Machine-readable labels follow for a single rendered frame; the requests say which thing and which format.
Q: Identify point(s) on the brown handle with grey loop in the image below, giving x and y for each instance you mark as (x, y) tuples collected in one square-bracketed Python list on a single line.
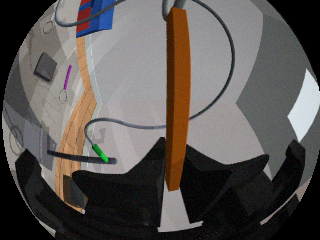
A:
[(178, 90)]

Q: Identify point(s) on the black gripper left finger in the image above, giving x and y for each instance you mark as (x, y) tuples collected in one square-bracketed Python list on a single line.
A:
[(142, 187)]

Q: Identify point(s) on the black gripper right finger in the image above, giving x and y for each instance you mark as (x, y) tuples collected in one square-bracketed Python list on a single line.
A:
[(205, 180)]

